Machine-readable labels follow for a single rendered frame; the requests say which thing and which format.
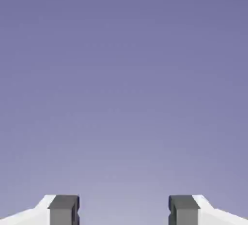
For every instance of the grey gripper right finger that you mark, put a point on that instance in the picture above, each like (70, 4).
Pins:
(186, 211)

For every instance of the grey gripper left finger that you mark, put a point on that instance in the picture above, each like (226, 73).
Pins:
(60, 211)

